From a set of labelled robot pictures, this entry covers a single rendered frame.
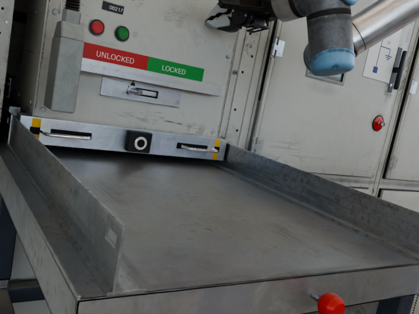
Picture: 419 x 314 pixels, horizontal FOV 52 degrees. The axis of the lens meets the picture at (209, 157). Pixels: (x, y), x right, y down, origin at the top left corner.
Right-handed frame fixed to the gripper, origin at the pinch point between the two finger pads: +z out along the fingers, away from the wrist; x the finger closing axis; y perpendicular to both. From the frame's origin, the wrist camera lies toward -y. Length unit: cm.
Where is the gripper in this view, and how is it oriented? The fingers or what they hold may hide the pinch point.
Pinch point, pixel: (207, 20)
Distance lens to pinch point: 113.8
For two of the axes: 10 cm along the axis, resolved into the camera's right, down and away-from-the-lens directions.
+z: -7.5, 0.2, 6.7
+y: 6.7, 0.1, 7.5
